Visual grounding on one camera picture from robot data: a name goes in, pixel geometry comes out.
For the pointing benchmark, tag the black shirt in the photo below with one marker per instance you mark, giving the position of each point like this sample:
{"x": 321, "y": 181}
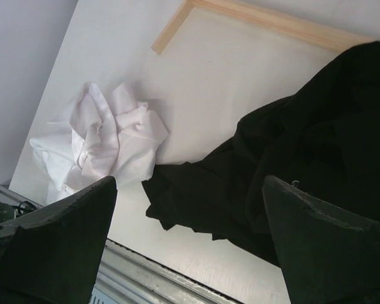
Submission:
{"x": 325, "y": 139}

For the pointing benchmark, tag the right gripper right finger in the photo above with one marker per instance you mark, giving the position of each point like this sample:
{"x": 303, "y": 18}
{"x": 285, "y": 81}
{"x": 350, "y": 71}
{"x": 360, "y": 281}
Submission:
{"x": 327, "y": 254}

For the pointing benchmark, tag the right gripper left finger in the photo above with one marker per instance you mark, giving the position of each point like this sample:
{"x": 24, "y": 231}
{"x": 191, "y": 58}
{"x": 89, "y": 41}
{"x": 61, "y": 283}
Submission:
{"x": 52, "y": 255}

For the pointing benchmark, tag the white shirt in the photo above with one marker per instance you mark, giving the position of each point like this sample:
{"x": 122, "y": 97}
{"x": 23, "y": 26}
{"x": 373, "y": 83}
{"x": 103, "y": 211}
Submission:
{"x": 93, "y": 137}

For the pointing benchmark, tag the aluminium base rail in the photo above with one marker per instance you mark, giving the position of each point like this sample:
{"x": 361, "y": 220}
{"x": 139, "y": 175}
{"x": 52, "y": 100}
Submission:
{"x": 125, "y": 276}

